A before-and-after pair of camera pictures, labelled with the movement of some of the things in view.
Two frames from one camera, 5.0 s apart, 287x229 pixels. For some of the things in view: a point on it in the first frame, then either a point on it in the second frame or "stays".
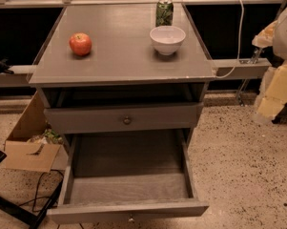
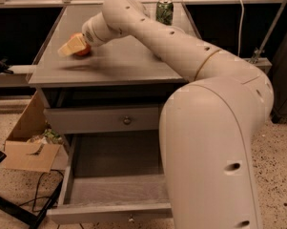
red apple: x=80 y=44 stays
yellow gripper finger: x=276 y=90 to x=95 y=31
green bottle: x=164 y=12 stays
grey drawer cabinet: x=122 y=87 stays
